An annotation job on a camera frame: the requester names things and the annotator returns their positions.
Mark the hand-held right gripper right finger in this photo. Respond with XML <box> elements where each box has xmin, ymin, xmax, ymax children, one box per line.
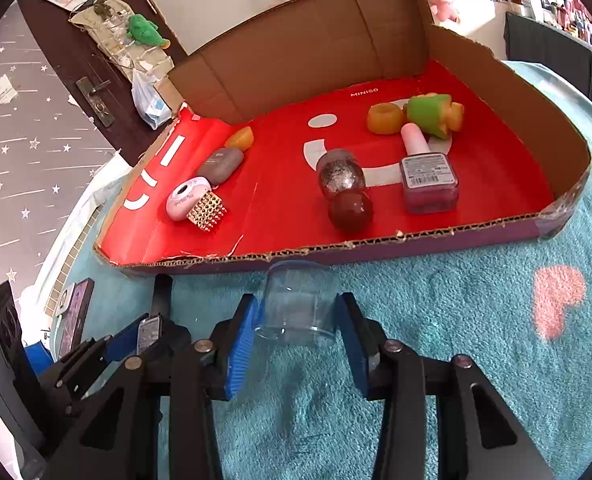
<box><xmin>335</xmin><ymin>292</ymin><xmax>557</xmax><ymax>480</ymax></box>

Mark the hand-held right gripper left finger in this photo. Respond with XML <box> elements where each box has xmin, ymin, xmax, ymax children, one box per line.
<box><xmin>48</xmin><ymin>294</ymin><xmax>264</xmax><ymax>480</ymax></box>

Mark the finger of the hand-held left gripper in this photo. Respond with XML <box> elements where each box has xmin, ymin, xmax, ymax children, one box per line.
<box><xmin>38</xmin><ymin>314</ymin><xmax>152</xmax><ymax>401</ymax></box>
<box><xmin>166</xmin><ymin>321</ymin><xmax>193</xmax><ymax>357</ymax></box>

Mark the black square bottle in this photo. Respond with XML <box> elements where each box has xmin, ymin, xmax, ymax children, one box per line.
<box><xmin>137</xmin><ymin>274</ymin><xmax>174</xmax><ymax>358</ymax></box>

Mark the clear plastic cup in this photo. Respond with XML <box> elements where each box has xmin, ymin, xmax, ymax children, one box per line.
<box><xmin>253</xmin><ymin>260</ymin><xmax>343</xmax><ymax>347</ymax></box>

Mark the gold studded cap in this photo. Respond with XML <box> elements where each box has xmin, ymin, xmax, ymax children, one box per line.
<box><xmin>187</xmin><ymin>191</ymin><xmax>227</xmax><ymax>234</ymax></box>

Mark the pink round gadget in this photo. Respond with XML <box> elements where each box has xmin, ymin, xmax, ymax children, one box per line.
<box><xmin>166</xmin><ymin>176</ymin><xmax>211</xmax><ymax>222</ymax></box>

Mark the red glitter bottle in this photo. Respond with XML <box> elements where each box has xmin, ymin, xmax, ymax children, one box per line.
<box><xmin>317</xmin><ymin>149</ymin><xmax>375</xmax><ymax>233</ymax></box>

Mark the grey-brown rounded case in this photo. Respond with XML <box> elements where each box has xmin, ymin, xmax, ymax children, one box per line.
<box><xmin>196</xmin><ymin>147</ymin><xmax>245</xmax><ymax>187</ymax></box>

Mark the pink nail polish bottle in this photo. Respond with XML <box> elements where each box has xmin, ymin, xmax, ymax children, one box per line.
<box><xmin>399</xmin><ymin>123</ymin><xmax>461</xmax><ymax>215</ymax></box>

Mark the yellow disc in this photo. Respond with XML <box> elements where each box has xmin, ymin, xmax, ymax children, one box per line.
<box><xmin>224</xmin><ymin>126</ymin><xmax>255</xmax><ymax>151</ymax></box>

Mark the yellow ring-shaped holder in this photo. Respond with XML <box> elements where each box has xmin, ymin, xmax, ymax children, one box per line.
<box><xmin>366</xmin><ymin>103</ymin><xmax>407</xmax><ymax>135</ymax></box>

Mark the green apple elephant toy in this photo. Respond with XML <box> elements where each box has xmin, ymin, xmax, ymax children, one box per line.
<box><xmin>405</xmin><ymin>93</ymin><xmax>465</xmax><ymax>140</ymax></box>

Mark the cardboard box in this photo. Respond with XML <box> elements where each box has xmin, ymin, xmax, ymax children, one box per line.
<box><xmin>93</xmin><ymin>0</ymin><xmax>592</xmax><ymax>281</ymax></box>

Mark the smartphone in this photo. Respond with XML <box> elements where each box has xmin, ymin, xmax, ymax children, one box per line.
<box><xmin>56</xmin><ymin>277</ymin><xmax>96</xmax><ymax>357</ymax></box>

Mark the white checked cloth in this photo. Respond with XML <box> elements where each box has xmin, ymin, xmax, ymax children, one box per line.
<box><xmin>41</xmin><ymin>160</ymin><xmax>132</xmax><ymax>321</ymax></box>

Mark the clear plastic bag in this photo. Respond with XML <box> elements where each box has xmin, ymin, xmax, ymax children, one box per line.
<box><xmin>131</xmin><ymin>67</ymin><xmax>173</xmax><ymax>130</ymax></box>

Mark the dark brown door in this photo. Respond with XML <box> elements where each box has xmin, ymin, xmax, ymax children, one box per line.
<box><xmin>18</xmin><ymin>0</ymin><xmax>189</xmax><ymax>166</ymax></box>

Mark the clear hanging organizer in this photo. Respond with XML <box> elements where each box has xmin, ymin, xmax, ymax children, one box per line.
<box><xmin>68</xmin><ymin>0</ymin><xmax>174</xmax><ymax>86</ymax></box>

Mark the green plush toy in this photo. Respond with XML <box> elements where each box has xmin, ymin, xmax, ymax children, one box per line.
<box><xmin>126</xmin><ymin>14</ymin><xmax>171</xmax><ymax>50</ymax></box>

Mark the dark covered side table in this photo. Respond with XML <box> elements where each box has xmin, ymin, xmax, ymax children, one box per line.
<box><xmin>503</xmin><ymin>10</ymin><xmax>592</xmax><ymax>106</ymax></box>

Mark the pink plush toy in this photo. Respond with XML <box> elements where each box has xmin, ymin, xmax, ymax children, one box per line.
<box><xmin>422</xmin><ymin>0</ymin><xmax>462</xmax><ymax>23</ymax></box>

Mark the row of cosmetics bottles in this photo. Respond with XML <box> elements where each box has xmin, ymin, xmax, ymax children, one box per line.
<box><xmin>513</xmin><ymin>0</ymin><xmax>592</xmax><ymax>56</ymax></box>

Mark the metal door handle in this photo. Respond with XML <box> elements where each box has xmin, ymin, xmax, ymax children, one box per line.
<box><xmin>75</xmin><ymin>77</ymin><xmax>116</xmax><ymax>128</ymax></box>

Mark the white wall switch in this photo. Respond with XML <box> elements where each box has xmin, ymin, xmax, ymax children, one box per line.
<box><xmin>0</xmin><ymin>74</ymin><xmax>18</xmax><ymax>106</ymax></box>

